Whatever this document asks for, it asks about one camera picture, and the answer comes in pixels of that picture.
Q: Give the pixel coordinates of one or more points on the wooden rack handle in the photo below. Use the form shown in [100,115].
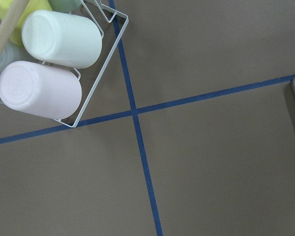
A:
[10,21]

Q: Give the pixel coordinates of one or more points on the yellow-green plastic cup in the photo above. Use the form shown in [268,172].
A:
[33,5]

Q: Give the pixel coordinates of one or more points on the pink plastic cup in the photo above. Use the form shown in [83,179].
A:
[40,90]

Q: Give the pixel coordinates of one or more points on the green plastic cup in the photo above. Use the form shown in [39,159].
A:
[64,6]

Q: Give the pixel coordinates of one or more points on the white plastic cup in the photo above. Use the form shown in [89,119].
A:
[62,38]

